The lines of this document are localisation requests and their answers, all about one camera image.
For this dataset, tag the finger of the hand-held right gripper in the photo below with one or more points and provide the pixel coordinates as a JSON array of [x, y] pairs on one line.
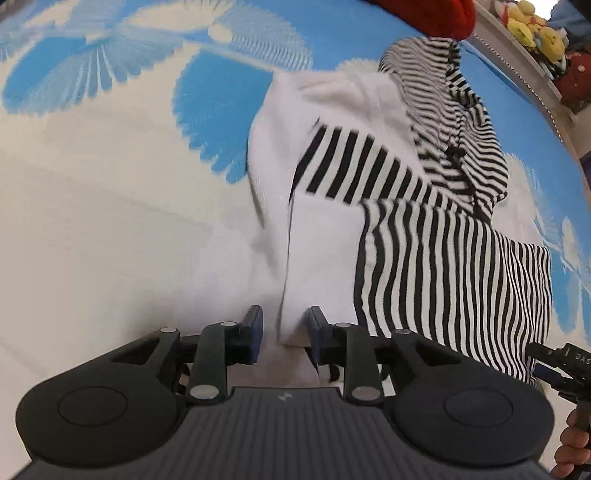
[[549, 373]]

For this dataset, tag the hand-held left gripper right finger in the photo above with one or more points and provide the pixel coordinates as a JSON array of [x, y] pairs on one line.
[[317, 333]]

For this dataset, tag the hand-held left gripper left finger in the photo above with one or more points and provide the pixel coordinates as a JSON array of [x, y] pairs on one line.
[[253, 333]]

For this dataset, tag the white and black striped hoodie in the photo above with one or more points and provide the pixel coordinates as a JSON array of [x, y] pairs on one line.
[[332, 258]]

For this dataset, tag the person's right hand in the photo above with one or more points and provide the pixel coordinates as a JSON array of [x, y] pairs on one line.
[[572, 443]]

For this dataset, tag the blue and cream printed bed mat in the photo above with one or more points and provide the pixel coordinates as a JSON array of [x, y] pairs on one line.
[[92, 230]]

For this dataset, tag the dark red cushion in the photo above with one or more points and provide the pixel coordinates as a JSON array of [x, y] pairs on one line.
[[577, 83]]

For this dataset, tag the yellow plush toy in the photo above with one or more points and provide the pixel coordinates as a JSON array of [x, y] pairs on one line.
[[551, 44], [521, 25]]

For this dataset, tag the red folded quilt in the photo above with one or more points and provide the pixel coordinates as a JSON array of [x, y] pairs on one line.
[[429, 16]]

